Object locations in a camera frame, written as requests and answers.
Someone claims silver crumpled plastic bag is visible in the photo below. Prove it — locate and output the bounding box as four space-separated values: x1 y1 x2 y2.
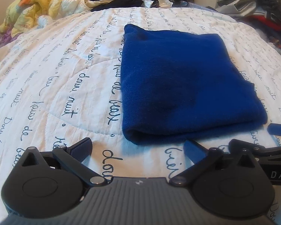
142 0 173 8

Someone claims white script-print bedspread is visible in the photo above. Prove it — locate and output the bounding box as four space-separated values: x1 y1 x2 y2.
0 8 281 222

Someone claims black blue-rimmed bowl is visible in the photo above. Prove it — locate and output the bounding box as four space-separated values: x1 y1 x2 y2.
174 0 189 8

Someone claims purple patterned cloth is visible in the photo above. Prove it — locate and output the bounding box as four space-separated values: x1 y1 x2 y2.
0 30 16 48

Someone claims dark navy garment pile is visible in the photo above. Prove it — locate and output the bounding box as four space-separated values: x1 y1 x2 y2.
91 0 143 12

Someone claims white crumpled garment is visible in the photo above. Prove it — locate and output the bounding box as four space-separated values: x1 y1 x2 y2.
37 0 111 29

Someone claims clothes pile on right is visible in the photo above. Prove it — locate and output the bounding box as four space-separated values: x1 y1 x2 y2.
216 0 281 52

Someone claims yellow orange comforter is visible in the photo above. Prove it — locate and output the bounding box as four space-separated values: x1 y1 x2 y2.
0 0 63 38

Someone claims blue knit sweater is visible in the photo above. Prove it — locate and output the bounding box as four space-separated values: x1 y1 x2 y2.
121 24 268 145

